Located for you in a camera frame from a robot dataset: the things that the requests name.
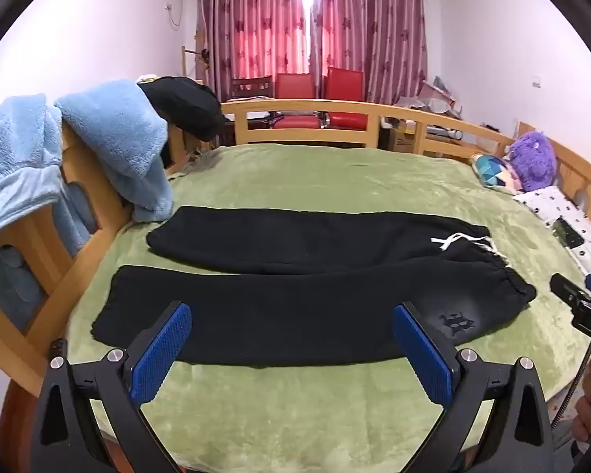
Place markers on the black phone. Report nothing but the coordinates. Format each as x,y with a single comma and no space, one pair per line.
569,233

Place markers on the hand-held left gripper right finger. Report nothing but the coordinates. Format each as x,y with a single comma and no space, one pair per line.
426,354

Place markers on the black garment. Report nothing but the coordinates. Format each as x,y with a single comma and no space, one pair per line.
187,103

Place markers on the geometric print pillow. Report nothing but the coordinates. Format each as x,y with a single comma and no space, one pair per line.
492,170

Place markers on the dark wooden chair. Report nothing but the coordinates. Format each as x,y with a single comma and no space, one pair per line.
251,83

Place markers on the green fleece bed blanket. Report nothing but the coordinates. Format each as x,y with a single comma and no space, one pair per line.
325,182

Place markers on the light blue fleece blanket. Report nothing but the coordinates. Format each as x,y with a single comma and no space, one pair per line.
113,128
15,157

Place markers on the purple plush toy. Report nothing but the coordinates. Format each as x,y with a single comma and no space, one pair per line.
534,160

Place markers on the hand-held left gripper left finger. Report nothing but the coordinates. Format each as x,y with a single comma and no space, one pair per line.
160,350

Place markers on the pile of plastic packaging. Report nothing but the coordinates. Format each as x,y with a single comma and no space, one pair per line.
431,101

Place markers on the wooden bed frame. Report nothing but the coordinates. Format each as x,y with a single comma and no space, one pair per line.
300,105

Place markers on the person's right hand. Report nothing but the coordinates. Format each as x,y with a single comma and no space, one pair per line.
588,404

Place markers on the cardboard box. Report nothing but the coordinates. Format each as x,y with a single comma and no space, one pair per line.
403,138

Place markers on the black pants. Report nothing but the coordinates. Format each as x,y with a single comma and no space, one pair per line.
300,305

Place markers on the red chair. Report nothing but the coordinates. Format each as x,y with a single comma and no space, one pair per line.
295,86
344,83

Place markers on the wooden coat rack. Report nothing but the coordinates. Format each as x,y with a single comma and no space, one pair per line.
184,61

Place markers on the red patterned curtain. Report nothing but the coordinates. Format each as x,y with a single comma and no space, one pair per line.
369,19
251,19

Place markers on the white spotted pillow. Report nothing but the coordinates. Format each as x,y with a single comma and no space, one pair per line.
556,204

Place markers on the white wall socket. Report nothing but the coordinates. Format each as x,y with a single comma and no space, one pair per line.
169,8

